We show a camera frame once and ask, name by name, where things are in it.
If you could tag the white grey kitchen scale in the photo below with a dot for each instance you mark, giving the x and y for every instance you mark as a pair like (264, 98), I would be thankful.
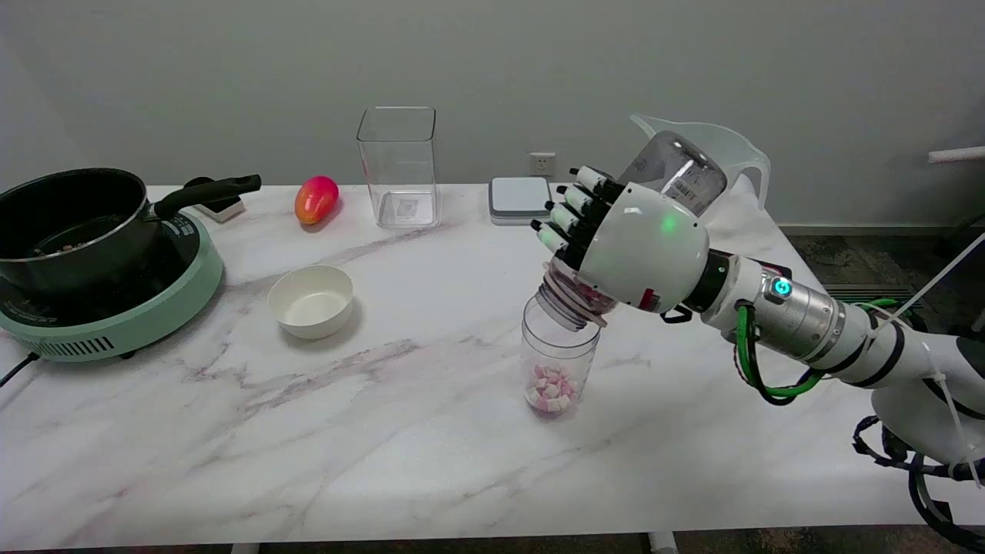
(517, 196)

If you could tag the red yellow toy mango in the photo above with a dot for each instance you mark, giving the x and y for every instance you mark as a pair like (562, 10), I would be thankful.
(315, 198)

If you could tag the green induction cooker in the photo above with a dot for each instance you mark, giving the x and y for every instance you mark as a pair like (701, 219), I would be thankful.
(154, 315)

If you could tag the clear plastic cup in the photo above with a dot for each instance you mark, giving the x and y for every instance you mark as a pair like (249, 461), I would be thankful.
(558, 358)

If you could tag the translucent plastic measuring jug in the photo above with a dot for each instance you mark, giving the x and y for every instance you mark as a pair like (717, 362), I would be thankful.
(742, 154)

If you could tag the clear square plastic container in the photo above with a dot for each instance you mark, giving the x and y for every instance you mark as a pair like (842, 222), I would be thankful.
(400, 177)

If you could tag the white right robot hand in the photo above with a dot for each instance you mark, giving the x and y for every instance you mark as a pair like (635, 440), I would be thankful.
(646, 246)

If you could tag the white wall socket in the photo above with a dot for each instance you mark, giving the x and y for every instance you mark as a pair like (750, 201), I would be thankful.
(542, 163)

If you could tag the white round bowl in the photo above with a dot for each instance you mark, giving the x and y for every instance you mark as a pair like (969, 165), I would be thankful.
(311, 302)

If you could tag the clear purple-tinted plastic bottle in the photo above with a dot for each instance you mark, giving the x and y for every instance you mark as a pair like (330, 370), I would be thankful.
(677, 169)

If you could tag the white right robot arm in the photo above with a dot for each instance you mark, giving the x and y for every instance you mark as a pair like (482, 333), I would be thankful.
(816, 323)

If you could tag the grey floor vent grille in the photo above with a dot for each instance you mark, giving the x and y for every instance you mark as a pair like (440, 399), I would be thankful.
(846, 292)

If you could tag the pink white marshmallow pile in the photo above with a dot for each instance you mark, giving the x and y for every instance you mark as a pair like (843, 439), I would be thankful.
(551, 388)

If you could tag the white table leg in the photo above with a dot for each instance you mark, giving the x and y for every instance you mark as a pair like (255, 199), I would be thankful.
(245, 548)
(662, 543)

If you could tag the white pipe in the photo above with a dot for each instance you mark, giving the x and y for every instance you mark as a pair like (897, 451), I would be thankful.
(954, 154)

